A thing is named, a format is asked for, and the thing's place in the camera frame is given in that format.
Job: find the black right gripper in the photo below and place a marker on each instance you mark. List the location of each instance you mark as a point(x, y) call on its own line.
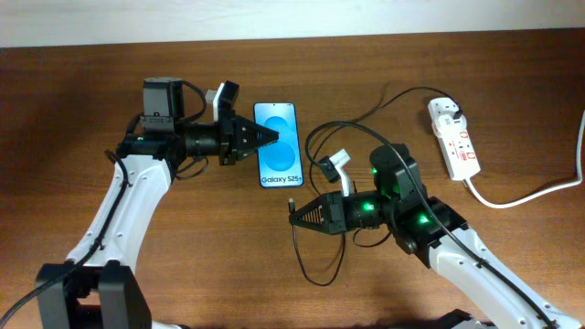
point(335, 217)

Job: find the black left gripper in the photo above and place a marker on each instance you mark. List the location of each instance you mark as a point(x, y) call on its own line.
point(232, 132)

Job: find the blue screen Galaxy smartphone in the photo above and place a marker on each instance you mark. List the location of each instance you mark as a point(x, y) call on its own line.
point(280, 163)

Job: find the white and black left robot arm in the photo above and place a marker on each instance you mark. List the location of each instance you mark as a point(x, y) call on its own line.
point(95, 287)

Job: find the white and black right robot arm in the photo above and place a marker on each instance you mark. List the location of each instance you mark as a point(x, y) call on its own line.
point(436, 234)

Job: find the white charger plug adapter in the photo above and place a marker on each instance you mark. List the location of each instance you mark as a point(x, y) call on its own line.
point(445, 126)

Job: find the white power strip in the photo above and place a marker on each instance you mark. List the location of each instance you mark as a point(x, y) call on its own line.
point(458, 152)

